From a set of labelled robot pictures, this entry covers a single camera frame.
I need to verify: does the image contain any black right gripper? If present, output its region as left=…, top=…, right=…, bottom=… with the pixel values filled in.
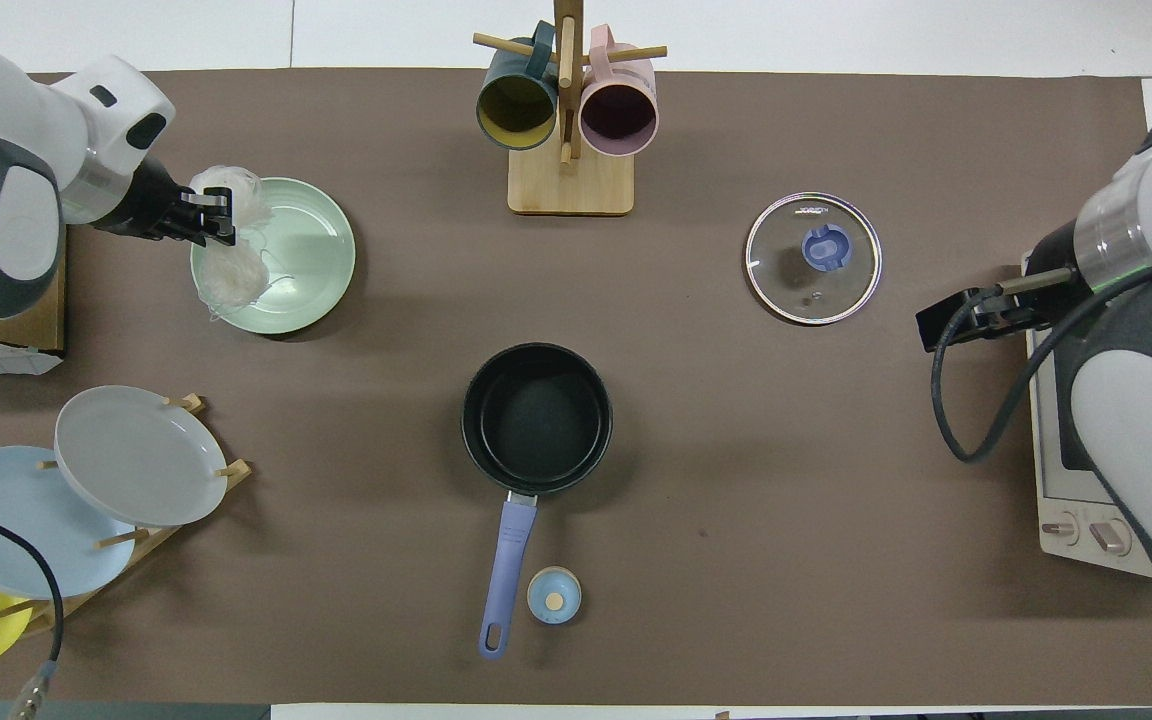
left=915, top=218, right=1105, bottom=354

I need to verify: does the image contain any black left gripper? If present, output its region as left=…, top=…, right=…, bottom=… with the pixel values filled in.
left=94, top=157, right=238, bottom=248

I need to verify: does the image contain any translucent white vermicelli bundle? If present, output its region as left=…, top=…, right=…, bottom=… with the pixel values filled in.
left=186, top=165, right=282, bottom=326

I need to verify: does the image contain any glass lid with blue knob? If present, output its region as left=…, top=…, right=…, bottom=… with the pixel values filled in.
left=744, top=191, right=883, bottom=326

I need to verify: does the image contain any light green plate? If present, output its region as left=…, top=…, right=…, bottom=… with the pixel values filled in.
left=190, top=177, right=357, bottom=336

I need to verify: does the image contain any grey plate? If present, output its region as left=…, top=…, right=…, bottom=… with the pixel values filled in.
left=54, top=385, right=229, bottom=528

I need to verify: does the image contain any light blue plate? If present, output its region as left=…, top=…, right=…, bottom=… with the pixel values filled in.
left=0, top=445, right=137, bottom=601

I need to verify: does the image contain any wooden plate rack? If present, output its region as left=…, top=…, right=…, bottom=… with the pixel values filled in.
left=0, top=392, right=253, bottom=636

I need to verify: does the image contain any beige toaster oven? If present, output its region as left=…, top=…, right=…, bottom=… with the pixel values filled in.
left=1021, top=250, right=1152, bottom=580

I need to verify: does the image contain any brown table mat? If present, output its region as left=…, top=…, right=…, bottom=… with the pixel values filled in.
left=0, top=68, right=1152, bottom=706

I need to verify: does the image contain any teal mug with yellow inside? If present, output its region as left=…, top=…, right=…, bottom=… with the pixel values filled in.
left=476, top=20, right=560, bottom=152

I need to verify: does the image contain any wooden mug tree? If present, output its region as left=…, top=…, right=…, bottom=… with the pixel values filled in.
left=473, top=0, right=668, bottom=217

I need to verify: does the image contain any pink mug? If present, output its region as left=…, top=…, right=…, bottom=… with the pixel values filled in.
left=579, top=24, right=659, bottom=158

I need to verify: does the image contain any dark pot with purple handle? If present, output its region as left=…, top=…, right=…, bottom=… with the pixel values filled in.
left=461, top=342, right=614, bottom=661

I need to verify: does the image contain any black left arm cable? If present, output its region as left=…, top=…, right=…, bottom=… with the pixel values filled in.
left=0, top=503, right=65, bottom=720

